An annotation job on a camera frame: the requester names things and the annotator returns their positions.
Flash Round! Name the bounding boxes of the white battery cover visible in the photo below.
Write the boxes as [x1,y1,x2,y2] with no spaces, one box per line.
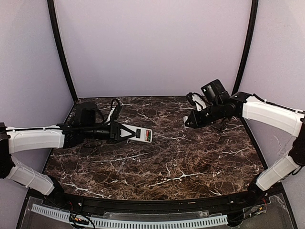
[183,116,190,128]

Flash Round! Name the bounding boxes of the white remote control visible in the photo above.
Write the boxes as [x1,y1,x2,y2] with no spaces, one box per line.
[130,126,153,143]

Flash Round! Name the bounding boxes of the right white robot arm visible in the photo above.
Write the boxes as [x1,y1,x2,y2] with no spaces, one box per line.
[184,92,305,193]

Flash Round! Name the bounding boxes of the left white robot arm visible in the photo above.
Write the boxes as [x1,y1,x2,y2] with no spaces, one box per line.
[0,121,146,197]

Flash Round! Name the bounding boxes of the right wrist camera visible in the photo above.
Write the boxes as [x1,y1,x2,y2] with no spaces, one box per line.
[201,79,230,104]

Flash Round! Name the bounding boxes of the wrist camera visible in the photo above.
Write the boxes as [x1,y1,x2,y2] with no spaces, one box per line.
[201,79,230,104]
[73,102,97,126]

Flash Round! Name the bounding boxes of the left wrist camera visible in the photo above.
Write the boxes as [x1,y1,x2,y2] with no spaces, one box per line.
[73,102,97,126]

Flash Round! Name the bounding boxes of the black front rail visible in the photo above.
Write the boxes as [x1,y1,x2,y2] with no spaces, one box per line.
[40,188,270,217]

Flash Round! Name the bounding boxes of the white slotted cable duct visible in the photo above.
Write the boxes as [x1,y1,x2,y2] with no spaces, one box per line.
[31,204,228,229]

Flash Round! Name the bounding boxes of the right black frame post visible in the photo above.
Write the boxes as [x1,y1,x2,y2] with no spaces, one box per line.
[232,0,259,95]

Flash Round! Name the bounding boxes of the black frame post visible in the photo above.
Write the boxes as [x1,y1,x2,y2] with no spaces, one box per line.
[232,0,259,95]
[47,0,78,103]

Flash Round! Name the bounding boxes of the left black frame post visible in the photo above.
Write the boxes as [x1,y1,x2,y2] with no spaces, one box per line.
[47,0,78,103]

